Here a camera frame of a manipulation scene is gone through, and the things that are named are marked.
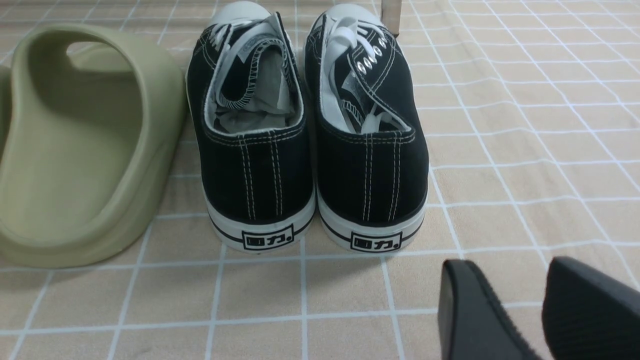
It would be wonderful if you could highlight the black canvas sneaker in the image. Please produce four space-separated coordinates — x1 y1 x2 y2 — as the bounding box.
303 3 429 255
185 0 316 255

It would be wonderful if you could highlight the black left canvas sneaker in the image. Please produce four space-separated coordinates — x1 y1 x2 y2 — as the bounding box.
185 0 316 255

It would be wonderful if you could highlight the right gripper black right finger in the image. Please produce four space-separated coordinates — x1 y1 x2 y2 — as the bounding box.
542 256 640 360

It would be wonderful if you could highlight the green right slide slipper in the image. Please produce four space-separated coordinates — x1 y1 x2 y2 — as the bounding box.
0 23 187 269

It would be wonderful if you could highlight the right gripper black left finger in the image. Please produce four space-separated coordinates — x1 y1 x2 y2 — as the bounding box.
438 259 541 360

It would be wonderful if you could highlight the black right canvas sneaker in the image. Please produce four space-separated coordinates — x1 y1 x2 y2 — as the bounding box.
303 3 429 255

